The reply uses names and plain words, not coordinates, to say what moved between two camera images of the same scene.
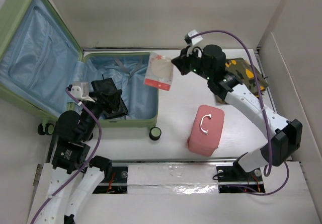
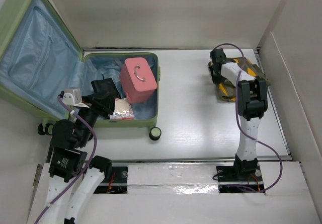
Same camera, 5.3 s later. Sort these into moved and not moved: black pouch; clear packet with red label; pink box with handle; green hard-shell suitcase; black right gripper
Moved: black right gripper; clear packet with red label; pink box with handle
Not moved: green hard-shell suitcase; black pouch
